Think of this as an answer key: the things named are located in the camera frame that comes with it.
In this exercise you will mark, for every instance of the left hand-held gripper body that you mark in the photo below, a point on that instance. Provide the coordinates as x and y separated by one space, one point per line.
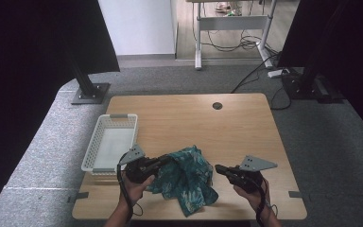
137 168

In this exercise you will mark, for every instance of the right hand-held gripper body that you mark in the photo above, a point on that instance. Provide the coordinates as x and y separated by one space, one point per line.
249 176

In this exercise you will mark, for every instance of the teal floral shirt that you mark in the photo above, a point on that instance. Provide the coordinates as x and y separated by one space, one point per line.
186 179

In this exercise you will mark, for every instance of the person's right hand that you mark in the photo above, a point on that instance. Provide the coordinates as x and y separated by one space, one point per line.
252 197

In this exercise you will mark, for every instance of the person's left hand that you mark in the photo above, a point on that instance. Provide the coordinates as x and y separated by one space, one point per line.
135 190

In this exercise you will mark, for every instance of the white plastic basket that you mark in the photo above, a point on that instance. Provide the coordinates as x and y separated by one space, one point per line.
112 148

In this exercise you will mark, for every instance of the grey tape strip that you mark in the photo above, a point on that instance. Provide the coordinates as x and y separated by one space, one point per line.
295 194
80 196

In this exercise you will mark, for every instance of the black metal stand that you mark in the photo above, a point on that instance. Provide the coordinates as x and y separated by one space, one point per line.
308 82
88 91

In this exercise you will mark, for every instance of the white power strip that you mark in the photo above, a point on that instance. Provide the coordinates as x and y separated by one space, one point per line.
275 73

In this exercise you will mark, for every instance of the black curtain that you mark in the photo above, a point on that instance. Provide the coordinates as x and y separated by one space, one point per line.
353 47
28 63

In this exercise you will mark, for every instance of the white desk frame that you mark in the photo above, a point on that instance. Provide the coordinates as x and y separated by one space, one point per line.
230 22

